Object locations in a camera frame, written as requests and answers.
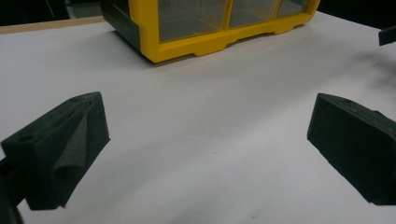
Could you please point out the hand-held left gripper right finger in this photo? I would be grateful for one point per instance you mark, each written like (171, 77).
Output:
(358, 146)

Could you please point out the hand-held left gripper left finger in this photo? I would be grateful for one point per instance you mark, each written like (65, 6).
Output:
(46, 146)

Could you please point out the yellow black organizer cabinet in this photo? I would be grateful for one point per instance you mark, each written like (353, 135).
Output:
(149, 46)

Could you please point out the white board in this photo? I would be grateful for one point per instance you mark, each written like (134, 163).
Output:
(202, 124)

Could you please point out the set of clear cabinet drawers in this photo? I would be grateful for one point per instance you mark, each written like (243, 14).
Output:
(193, 18)

